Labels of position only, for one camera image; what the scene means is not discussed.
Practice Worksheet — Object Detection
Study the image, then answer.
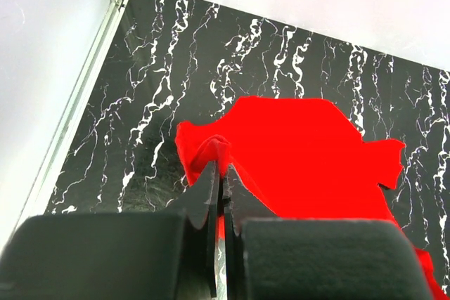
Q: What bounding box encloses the left aluminium corner post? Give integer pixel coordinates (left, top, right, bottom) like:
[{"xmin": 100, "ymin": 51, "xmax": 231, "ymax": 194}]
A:
[{"xmin": 1, "ymin": 0, "xmax": 125, "ymax": 241}]

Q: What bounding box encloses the red t-shirt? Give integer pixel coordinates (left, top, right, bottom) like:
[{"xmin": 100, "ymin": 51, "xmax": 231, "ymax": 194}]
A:
[{"xmin": 176, "ymin": 96, "xmax": 446, "ymax": 299}]

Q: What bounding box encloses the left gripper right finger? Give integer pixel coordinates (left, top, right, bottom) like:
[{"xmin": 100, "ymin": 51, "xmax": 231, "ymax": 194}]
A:
[{"xmin": 222, "ymin": 164, "xmax": 248, "ymax": 299}]

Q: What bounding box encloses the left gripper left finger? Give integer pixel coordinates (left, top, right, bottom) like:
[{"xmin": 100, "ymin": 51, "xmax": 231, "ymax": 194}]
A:
[{"xmin": 188, "ymin": 161, "xmax": 219, "ymax": 297}]

